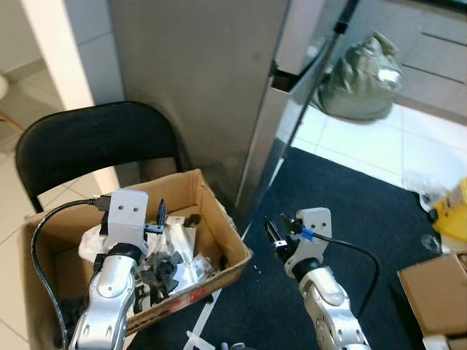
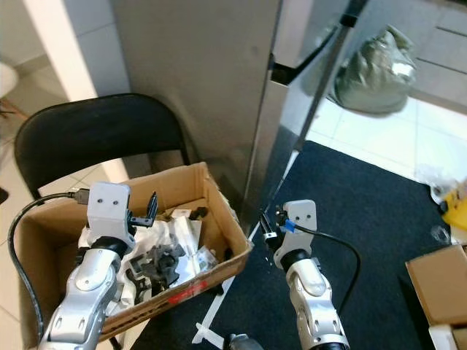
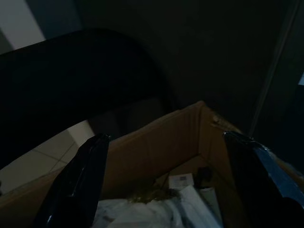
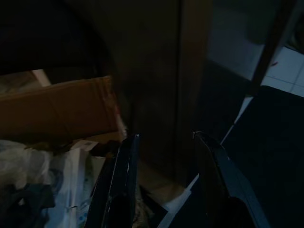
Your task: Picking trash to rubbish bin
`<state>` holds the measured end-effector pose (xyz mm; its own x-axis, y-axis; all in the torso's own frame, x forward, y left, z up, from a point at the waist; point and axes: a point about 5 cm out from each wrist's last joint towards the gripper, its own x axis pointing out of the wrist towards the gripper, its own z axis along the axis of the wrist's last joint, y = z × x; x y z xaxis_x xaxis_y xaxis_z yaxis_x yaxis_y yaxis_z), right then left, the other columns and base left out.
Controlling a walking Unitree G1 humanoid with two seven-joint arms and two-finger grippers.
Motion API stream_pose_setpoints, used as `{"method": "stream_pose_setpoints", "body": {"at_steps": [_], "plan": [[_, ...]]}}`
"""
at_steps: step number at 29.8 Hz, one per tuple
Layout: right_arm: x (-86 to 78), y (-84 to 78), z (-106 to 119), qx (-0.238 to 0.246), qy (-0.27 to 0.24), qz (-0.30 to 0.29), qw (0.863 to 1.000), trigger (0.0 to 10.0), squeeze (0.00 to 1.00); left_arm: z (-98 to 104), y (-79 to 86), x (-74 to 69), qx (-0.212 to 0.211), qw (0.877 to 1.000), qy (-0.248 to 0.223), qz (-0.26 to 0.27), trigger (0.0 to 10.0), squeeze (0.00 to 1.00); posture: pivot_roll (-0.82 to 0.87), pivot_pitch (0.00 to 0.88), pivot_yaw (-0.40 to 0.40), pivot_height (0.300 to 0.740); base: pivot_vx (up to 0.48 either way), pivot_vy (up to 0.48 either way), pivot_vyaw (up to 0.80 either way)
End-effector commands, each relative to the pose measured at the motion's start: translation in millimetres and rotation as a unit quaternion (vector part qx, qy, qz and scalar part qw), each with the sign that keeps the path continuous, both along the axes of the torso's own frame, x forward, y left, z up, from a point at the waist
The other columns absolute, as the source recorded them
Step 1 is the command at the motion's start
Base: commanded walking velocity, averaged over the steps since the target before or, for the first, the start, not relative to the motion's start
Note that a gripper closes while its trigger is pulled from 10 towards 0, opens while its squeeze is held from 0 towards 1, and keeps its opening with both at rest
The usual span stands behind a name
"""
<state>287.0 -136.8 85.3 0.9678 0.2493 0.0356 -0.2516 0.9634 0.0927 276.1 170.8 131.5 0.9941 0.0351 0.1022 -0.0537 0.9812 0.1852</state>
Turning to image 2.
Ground yellow rubbish bin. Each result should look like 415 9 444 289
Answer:
441 186 467 230

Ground green rubbish bag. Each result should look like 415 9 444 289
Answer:
332 26 418 116

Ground white plastic bag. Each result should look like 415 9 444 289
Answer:
77 211 223 289

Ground black plastic parts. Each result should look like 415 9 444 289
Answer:
126 244 190 300

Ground cardboard box with red label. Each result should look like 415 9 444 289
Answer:
15 162 255 343

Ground dark floor mat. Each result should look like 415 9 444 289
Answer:
128 140 467 350

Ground black folding chair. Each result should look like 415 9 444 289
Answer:
13 93 192 199

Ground long white floor tape strip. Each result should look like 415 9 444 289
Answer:
201 288 231 333

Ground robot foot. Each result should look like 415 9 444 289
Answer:
225 333 265 350

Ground stainless steel cabinet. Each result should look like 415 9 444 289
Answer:
113 0 371 234

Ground clear plastic cup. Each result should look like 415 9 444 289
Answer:
431 225 452 246

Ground crumpled clear plastic bag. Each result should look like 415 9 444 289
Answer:
412 164 460 205

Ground open cardboard box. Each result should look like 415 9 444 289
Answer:
405 244 467 329

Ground white ceramic fixture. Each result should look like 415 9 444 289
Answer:
0 62 20 98

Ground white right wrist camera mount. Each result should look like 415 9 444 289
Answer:
283 199 318 256

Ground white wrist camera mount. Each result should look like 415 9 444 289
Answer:
283 199 318 256
85 182 134 245

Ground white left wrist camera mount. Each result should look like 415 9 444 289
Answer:
85 182 134 245

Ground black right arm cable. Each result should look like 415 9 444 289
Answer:
281 221 363 311

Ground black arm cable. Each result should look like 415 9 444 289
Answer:
7 187 90 349
281 221 363 311

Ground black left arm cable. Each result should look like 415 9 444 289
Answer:
7 187 90 349

